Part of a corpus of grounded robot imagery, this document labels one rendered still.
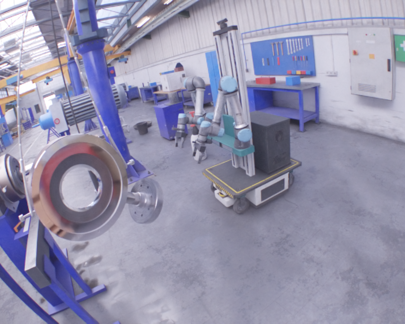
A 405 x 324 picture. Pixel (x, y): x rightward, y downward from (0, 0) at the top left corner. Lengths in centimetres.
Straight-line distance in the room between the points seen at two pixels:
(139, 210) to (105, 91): 249
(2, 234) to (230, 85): 195
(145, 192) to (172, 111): 383
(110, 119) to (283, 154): 233
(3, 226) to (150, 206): 115
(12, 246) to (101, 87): 234
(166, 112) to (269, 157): 289
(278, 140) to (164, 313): 183
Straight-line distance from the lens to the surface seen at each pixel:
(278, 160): 236
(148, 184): 96
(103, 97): 328
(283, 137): 231
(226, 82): 166
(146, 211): 94
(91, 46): 327
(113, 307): 193
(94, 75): 328
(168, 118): 469
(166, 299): 180
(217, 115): 185
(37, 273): 121
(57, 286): 137
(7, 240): 180
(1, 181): 179
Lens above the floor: 148
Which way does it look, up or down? 25 degrees down
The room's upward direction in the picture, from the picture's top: 11 degrees counter-clockwise
